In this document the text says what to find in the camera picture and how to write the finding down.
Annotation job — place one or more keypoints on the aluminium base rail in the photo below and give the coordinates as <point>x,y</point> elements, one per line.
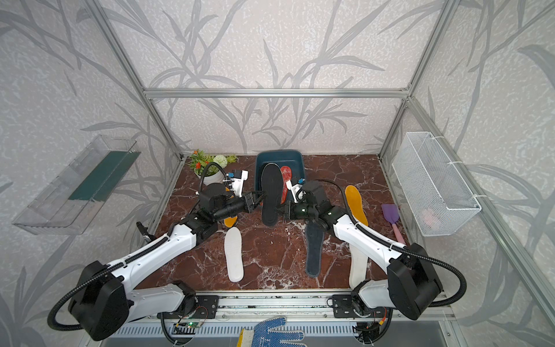
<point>237,306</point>

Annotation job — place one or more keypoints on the red orange-edged insole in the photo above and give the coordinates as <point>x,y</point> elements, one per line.
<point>287,176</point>

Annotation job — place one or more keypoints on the green circuit board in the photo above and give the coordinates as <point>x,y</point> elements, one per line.
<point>187,328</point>

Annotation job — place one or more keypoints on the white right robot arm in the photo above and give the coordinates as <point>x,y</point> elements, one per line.
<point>412,284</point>

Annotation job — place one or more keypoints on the black insole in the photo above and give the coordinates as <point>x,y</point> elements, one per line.
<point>272,186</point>

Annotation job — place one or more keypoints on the white insole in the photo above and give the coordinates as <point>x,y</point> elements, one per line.
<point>358,269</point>
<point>233,254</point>

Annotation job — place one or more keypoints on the yellow fuzzy insole left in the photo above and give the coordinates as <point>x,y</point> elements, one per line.
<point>230,222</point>

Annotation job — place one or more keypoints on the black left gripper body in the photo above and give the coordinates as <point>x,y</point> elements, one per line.
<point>234,207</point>

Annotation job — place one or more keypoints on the yellow fuzzy insole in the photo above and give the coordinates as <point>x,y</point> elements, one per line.
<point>355,203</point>
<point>230,222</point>

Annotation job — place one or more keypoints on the white insole right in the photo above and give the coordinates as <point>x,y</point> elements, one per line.
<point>358,269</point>

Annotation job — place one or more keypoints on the yellow fuzzy insole right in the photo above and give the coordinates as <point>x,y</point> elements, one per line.
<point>355,203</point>

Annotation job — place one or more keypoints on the clear acrylic wall shelf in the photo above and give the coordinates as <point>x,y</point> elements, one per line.
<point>68,205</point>

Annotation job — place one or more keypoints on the potted artificial plant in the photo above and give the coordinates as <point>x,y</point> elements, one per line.
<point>212,165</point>

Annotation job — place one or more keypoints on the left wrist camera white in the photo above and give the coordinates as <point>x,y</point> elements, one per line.
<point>235,181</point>

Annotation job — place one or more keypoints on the blue white work glove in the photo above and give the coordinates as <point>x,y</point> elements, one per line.
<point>267,334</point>

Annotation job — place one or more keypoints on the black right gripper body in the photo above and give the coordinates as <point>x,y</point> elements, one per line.
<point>300,211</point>

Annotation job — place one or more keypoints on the teal plastic storage box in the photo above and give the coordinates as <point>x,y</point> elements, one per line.
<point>290,158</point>

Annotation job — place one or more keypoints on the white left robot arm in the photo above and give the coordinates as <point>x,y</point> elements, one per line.
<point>106,296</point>

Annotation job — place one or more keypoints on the white wire mesh basket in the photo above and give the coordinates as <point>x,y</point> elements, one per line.
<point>438,196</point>

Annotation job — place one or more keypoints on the white insole left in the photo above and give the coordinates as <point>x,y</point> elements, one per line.
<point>233,254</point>

